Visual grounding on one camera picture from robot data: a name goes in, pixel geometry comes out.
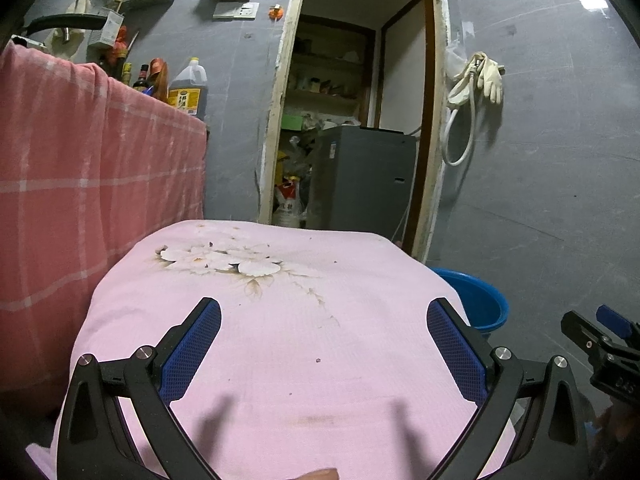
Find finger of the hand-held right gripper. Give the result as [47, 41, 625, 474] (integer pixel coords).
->
[560, 310, 613, 356]
[596, 304, 640, 346]

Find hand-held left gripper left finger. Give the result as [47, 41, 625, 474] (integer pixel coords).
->
[56, 297, 222, 480]

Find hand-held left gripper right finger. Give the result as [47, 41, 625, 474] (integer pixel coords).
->
[426, 297, 591, 480]

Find blue plastic basin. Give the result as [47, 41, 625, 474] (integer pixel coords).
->
[429, 267, 511, 338]

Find person's right hand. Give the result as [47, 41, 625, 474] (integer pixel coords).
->
[600, 399, 640, 443]

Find person's left hand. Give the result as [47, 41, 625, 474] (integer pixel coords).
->
[292, 467, 342, 480]

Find pink floral cloth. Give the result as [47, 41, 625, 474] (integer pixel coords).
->
[25, 219, 518, 480]

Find white red sack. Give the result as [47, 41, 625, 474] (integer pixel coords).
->
[272, 176, 307, 228]

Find grey washing machine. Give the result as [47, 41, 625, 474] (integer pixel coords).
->
[305, 126, 418, 238]

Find pink checked cloth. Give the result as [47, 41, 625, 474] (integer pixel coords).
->
[0, 40, 208, 413]

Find amber cooking oil jug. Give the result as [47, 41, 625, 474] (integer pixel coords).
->
[167, 57, 209, 122]

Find cream rubber glove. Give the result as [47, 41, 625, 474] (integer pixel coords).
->
[470, 52, 506, 105]

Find orange brown packet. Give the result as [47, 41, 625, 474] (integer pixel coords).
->
[149, 57, 171, 102]

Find wooden storage shelf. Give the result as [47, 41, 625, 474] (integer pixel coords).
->
[287, 22, 376, 128]

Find clear plastic bag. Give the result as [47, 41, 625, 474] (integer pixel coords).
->
[444, 35, 471, 81]

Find beige towel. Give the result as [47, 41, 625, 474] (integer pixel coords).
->
[52, 0, 93, 56]

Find white hose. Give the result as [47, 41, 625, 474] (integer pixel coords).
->
[442, 57, 483, 167]

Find wooden door frame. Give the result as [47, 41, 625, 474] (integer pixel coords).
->
[257, 0, 448, 263]

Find wall outlet plate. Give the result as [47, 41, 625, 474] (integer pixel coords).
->
[212, 1, 260, 22]

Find black curved handle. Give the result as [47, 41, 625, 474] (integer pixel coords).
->
[25, 14, 110, 33]

